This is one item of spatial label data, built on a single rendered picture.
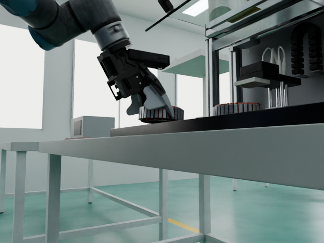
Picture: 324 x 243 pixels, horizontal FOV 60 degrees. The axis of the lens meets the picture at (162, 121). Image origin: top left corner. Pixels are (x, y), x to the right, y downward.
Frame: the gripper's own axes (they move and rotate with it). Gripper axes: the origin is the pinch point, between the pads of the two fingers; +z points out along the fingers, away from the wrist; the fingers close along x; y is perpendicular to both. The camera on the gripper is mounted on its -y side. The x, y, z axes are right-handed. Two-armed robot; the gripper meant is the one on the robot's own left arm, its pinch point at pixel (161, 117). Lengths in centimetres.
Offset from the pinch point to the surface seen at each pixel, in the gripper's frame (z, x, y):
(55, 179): 11, -74, 23
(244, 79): -0.1, 14.6, -15.8
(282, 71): 3.2, 15.2, -28.2
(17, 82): -97, -430, -26
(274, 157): 0.8, 44.0, 15.2
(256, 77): 0.3, 17.5, -16.3
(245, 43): -6.6, 3.1, -34.0
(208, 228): 86, -80, -37
